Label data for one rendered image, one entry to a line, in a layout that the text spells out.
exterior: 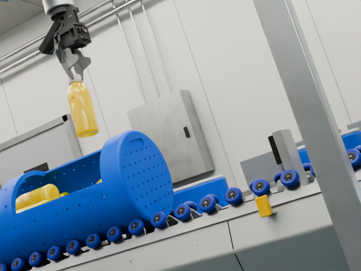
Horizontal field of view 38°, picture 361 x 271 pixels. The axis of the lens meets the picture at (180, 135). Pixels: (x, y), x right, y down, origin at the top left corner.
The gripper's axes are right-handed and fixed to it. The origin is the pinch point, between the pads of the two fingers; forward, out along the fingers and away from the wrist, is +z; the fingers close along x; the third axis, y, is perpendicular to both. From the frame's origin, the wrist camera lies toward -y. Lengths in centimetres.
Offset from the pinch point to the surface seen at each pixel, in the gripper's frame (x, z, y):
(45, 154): 322, -55, -283
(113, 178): -7.7, 33.5, 8.1
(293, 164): 3, 45, 53
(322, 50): 330, -45, 27
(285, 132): 5, 36, 53
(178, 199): 43, 43, -1
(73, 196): -7.8, 34.3, -6.2
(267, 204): -10, 52, 48
